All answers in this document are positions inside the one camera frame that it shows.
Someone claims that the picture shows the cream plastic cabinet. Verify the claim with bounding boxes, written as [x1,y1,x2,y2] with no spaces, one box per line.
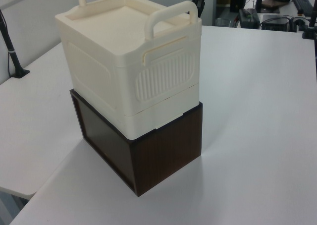
[54,0,203,140]

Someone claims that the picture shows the clear glass cup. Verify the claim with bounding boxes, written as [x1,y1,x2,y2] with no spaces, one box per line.
[214,18,233,28]

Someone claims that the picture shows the black power adapter block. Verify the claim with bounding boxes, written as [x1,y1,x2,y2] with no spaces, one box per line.
[238,8,262,29]

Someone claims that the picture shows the brown wooden board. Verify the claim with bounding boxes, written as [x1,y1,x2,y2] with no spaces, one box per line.
[262,0,282,10]

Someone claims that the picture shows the black flat electronics box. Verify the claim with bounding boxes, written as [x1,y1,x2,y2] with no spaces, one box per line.
[262,14,298,33]

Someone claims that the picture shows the black keyboard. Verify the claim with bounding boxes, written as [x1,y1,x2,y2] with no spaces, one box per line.
[291,0,315,16]

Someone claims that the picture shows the black clamp stand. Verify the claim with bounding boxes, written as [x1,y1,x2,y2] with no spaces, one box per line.
[301,0,317,40]

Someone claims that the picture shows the dark brown wooden drawer box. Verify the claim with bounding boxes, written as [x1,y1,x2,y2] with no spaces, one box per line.
[69,88,204,197]

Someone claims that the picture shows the black camera stand pole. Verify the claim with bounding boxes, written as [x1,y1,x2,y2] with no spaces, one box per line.
[0,8,31,79]

